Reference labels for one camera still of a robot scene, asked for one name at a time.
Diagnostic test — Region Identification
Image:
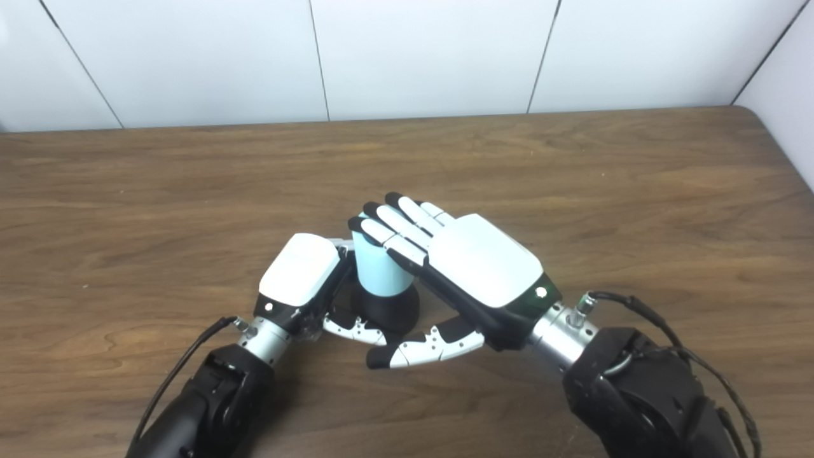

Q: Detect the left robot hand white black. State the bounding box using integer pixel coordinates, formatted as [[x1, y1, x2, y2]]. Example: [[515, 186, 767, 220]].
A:
[[253, 233, 389, 347]]

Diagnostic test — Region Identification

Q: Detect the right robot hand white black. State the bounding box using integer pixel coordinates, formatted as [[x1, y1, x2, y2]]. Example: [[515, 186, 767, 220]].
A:
[[348, 192, 563, 370]]

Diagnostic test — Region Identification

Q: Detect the light-blue hose piece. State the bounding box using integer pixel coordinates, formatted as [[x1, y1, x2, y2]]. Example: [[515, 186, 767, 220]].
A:
[[352, 215, 415, 298]]

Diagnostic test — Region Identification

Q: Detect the black nozzle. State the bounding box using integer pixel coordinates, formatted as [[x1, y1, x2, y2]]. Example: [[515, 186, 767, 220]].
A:
[[347, 283, 421, 336]]

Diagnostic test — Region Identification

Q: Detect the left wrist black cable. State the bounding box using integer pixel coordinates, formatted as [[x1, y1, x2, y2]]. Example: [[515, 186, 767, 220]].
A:
[[127, 316, 250, 458]]

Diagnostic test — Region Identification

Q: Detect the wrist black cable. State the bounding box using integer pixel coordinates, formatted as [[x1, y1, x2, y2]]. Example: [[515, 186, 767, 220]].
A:
[[569, 291, 762, 458], [127, 316, 250, 458]]

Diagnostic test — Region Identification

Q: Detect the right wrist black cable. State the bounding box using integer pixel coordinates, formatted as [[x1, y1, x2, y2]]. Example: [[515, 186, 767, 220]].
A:
[[569, 291, 762, 458]]

